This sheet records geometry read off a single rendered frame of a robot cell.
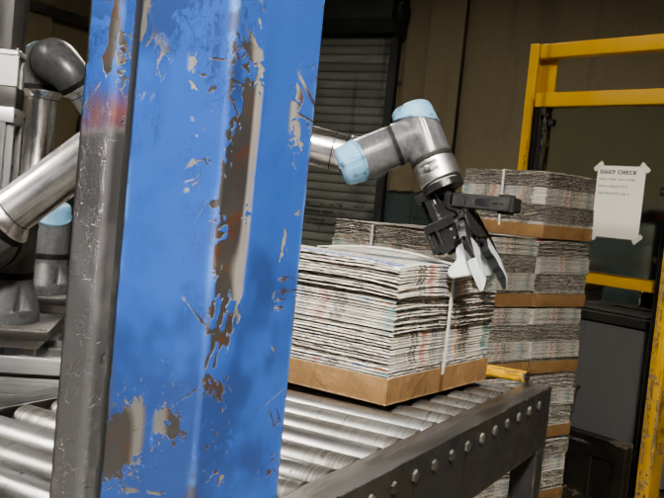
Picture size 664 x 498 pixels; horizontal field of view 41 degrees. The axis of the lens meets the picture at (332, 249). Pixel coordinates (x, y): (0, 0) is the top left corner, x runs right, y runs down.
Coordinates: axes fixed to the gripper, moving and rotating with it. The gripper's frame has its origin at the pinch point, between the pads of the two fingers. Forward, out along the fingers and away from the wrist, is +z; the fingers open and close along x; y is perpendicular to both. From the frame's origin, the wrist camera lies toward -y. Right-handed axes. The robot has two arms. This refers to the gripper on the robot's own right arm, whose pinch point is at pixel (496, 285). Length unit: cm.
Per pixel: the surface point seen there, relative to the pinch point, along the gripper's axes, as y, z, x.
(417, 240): 48, -30, -90
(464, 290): 7.1, -1.9, -3.9
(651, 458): 35, 60, -189
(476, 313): 9.3, 2.2, -10.9
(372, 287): 12.5, -5.5, 19.3
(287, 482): 11, 17, 60
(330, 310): 21.7, -5.1, 18.2
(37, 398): 49, -5, 57
